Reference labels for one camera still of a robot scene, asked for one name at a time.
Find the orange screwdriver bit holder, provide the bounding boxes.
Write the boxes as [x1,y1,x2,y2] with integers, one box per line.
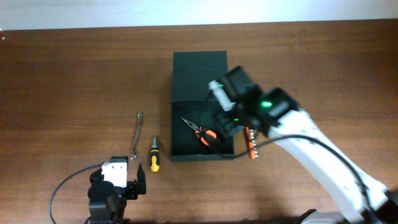
[243,127,258,159]

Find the orange black long-nose pliers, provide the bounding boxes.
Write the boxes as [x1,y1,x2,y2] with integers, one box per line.
[180,117,221,154]

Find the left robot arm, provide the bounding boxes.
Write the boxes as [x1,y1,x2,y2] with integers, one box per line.
[88,162,146,224]

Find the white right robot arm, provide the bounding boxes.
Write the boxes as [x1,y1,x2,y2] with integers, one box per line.
[208,67,397,223]

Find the yellow black screwdriver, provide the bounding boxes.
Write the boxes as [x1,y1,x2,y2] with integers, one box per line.
[150,136,160,172]

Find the black open box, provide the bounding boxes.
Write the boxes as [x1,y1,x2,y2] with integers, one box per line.
[170,51,234,162]

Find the silver double ring wrench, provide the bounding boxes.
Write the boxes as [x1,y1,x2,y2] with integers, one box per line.
[130,112,143,160]

